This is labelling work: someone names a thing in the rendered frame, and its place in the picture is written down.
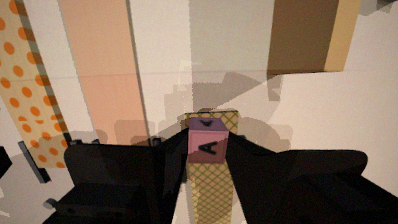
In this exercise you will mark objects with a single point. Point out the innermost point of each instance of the yellow strip with green crosshatch pattern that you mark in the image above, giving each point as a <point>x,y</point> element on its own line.
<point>211,184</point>

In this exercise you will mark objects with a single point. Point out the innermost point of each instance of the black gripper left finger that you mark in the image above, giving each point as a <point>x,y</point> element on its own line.
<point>158,169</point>

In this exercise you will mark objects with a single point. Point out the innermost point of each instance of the pink cube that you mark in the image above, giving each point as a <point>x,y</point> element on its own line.
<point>207,141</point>

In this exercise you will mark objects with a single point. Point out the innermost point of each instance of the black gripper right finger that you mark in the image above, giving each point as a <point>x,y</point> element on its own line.
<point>264,180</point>

